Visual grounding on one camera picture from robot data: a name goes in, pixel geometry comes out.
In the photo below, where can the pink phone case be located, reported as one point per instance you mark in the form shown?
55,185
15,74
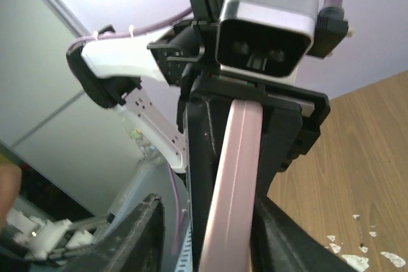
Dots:
227,236

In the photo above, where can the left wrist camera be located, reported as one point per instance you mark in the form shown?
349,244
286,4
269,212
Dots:
265,39

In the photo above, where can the person's fingertip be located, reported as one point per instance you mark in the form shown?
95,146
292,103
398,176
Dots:
10,180

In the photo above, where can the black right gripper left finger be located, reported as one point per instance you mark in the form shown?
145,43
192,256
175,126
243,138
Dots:
136,244

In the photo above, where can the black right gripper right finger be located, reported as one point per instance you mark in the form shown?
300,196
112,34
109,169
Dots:
278,244

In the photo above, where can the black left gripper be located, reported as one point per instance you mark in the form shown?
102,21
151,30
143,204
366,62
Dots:
291,125

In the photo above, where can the white paper scrap pile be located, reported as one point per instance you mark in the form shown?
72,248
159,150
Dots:
367,243

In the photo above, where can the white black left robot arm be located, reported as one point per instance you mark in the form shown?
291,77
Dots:
105,66

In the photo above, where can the grey slotted cable duct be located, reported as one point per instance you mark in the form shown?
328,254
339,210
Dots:
185,259

